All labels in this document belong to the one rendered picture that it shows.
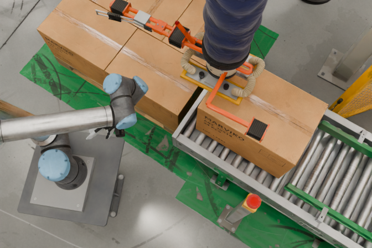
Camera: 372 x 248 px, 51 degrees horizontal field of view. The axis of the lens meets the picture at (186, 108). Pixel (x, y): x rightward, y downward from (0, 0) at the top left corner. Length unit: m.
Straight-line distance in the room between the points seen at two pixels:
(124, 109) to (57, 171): 0.56
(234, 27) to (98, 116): 0.64
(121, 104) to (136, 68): 1.07
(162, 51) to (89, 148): 0.87
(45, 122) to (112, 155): 0.79
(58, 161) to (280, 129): 1.15
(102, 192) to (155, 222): 0.80
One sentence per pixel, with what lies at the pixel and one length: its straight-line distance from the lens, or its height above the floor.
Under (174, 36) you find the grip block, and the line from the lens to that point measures 1.98.
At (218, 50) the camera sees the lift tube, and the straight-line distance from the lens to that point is 1.70.
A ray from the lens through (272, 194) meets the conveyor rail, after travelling 2.43.
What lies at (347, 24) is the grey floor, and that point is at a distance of 3.76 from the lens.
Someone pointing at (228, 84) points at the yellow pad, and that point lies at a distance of 2.01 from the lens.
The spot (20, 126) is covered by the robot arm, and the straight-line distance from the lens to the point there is 1.58.
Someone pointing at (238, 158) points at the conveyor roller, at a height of 0.55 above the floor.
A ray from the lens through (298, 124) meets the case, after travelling 2.19.
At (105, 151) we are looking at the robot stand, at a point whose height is 0.75.
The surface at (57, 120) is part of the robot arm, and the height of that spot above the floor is 1.52.
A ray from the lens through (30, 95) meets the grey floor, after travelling 3.42.
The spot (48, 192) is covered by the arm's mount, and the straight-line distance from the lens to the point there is 2.32.
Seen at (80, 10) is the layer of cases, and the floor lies 0.54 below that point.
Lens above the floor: 2.95
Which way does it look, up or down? 70 degrees down
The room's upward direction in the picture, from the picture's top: straight up
